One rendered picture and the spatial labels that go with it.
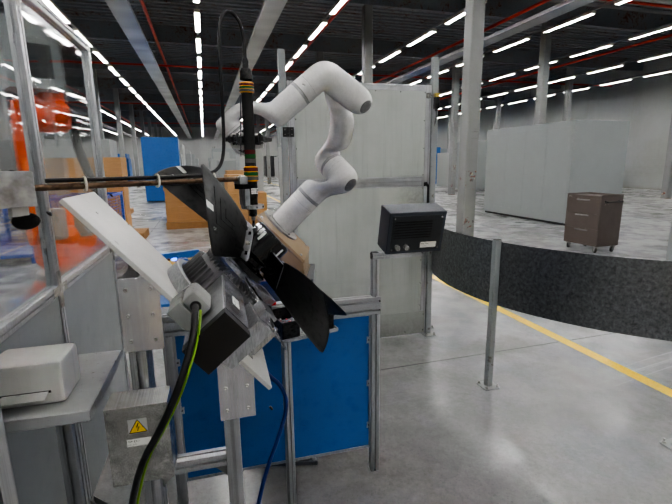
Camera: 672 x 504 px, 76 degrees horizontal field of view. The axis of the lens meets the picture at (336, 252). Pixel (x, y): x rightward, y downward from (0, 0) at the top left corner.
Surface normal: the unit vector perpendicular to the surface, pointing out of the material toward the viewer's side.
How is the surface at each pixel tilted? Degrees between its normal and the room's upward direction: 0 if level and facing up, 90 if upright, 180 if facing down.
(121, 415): 90
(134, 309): 90
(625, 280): 90
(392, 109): 91
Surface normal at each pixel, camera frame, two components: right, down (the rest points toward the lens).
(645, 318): -0.51, 0.18
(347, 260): 0.26, 0.19
